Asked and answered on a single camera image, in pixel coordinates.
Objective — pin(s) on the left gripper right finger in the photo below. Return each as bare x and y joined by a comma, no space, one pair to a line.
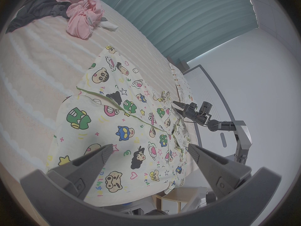
209,168

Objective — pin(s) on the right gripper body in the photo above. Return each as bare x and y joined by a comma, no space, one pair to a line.
194,116

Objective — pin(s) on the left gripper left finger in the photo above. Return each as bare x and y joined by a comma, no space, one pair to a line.
94,165

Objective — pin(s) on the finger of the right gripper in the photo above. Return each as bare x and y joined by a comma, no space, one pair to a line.
181,105
182,113

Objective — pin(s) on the white printed pyjama top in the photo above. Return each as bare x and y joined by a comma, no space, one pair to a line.
117,126

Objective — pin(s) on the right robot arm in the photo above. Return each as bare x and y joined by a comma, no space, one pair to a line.
244,135

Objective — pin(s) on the bed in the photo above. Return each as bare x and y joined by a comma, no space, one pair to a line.
47,67

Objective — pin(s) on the white printed pillow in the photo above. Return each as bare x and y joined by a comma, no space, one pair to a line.
182,83

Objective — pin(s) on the grey bedside table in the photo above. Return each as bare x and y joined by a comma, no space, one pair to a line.
180,63

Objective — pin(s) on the pale wooden stool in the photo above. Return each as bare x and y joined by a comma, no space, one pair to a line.
164,196

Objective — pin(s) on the white garment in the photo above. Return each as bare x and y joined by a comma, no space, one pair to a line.
109,26

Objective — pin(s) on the pink garment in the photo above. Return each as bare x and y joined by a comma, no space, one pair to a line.
80,20

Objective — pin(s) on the grey garment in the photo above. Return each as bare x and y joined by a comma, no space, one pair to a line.
60,10

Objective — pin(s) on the black garment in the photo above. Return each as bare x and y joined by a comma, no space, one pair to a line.
30,10

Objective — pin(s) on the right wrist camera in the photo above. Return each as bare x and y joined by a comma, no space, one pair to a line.
193,106

